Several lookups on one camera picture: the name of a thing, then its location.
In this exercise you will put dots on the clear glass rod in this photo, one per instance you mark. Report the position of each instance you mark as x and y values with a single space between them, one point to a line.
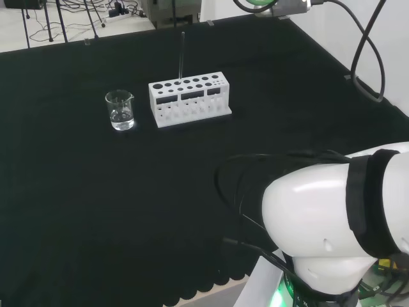
181 57

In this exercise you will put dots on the white test tube rack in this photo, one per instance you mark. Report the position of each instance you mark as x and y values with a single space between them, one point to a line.
152 96

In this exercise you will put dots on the small clear glass beaker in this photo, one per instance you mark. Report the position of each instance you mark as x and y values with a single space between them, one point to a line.
121 124

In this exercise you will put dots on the black bench cloth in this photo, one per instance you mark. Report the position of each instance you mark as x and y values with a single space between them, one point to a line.
96 192

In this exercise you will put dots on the clear cloth clip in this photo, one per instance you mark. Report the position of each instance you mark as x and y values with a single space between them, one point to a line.
348 77
209 22
86 42

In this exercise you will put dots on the pale white board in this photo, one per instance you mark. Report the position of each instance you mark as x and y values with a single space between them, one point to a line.
255 288

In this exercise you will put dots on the grey equipment box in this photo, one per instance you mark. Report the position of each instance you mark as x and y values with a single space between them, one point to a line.
166 12

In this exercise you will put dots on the white power strip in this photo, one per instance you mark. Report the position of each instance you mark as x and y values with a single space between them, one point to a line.
117 17

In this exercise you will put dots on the black tripod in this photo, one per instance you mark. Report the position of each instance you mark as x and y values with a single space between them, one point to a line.
48 19
92 22

